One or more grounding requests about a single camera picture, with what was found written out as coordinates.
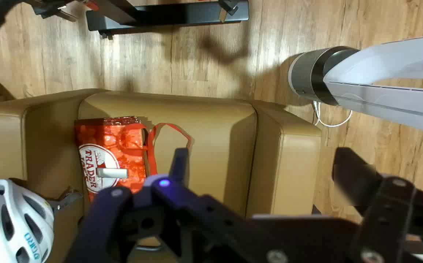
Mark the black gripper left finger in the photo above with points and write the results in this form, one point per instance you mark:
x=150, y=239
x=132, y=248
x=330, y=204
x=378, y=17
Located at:
x=124, y=224

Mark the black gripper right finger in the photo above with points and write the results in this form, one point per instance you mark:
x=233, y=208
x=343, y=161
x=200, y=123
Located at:
x=391, y=214

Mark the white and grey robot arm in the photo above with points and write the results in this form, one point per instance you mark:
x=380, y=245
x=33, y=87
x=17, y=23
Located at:
x=391, y=74

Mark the orange Trader Joe's bag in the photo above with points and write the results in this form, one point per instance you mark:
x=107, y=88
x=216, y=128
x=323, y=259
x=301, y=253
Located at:
x=121, y=141

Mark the tan leather sofa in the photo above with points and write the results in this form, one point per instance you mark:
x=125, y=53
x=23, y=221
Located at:
x=220, y=137

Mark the white bicycle helmet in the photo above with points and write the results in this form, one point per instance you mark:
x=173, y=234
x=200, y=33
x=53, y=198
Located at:
x=6, y=220

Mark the black metal furniture base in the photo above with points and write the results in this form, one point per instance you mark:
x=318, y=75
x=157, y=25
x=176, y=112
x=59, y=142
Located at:
x=172, y=15

